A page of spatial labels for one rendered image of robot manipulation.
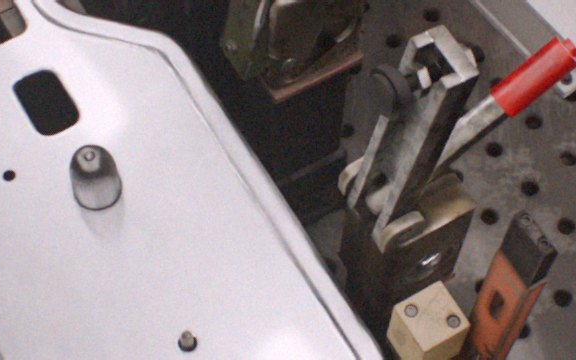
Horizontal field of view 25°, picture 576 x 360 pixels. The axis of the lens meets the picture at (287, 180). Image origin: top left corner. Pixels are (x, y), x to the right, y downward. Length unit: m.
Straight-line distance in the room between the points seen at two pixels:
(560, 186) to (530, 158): 0.04
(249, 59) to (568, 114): 0.45
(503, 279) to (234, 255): 0.21
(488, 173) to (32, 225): 0.51
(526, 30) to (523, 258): 0.62
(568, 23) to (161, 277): 0.53
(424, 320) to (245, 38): 0.25
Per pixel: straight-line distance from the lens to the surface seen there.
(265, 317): 0.85
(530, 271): 0.69
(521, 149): 1.26
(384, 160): 0.79
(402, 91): 0.67
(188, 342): 0.83
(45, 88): 1.04
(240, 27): 0.92
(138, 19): 1.11
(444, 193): 0.83
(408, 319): 0.78
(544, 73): 0.78
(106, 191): 0.86
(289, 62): 0.94
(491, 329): 0.78
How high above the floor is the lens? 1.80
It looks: 64 degrees down
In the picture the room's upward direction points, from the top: 3 degrees clockwise
